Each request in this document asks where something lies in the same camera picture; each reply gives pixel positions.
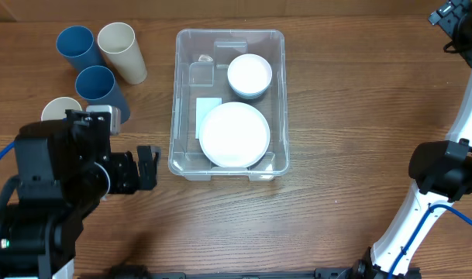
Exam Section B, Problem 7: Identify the far left blue cup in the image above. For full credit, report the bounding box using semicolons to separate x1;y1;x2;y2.
56;26;106;73

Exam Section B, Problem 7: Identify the beige cup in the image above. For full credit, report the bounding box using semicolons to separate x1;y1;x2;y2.
40;97;82;121
98;22;147;84

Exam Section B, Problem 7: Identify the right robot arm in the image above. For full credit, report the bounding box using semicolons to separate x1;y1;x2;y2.
340;0;472;278

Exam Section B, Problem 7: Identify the grey bowl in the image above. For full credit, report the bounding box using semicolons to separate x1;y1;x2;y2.
234;91;265;100

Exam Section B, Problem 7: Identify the pink plate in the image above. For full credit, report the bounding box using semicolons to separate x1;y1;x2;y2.
199;102;270;168

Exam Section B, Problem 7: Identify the clear plastic storage bin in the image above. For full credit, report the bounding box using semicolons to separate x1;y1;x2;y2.
168;29;291;181

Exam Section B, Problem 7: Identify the near blue cup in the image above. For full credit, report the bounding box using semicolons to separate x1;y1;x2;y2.
75;65;130;124

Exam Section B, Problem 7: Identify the pink bowl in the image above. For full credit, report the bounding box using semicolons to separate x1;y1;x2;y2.
227;53;273;93

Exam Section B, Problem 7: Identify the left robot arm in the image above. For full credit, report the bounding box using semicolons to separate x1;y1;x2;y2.
0;110;161;278

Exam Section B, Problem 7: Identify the blue cup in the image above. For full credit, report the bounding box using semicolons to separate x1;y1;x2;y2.
75;65;130;124
56;26;106;73

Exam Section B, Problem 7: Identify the white label in bin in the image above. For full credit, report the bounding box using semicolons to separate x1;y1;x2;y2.
195;98;222;139

